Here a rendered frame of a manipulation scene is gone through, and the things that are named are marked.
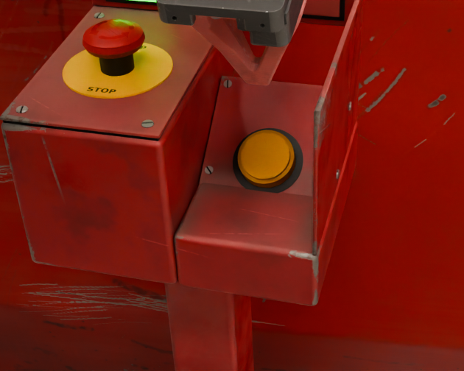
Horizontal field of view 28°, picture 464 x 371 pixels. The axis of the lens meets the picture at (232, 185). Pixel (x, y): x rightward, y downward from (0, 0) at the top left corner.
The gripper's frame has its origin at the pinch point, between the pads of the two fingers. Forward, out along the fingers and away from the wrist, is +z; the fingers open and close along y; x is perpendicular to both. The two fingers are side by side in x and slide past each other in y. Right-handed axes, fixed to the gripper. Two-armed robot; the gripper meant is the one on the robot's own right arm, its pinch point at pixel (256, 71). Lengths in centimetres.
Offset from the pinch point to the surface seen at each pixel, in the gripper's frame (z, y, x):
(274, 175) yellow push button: 8.4, -0.9, -0.6
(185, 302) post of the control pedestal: 20.6, -4.5, 6.4
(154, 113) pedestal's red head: 1.6, -2.8, 5.9
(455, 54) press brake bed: 18.9, 23.3, -10.5
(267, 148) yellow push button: 7.7, 0.7, 0.2
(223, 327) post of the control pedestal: 22.5, -4.9, 3.6
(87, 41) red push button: -0.2, 1.0, 11.2
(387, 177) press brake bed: 32.0, 19.5, -5.4
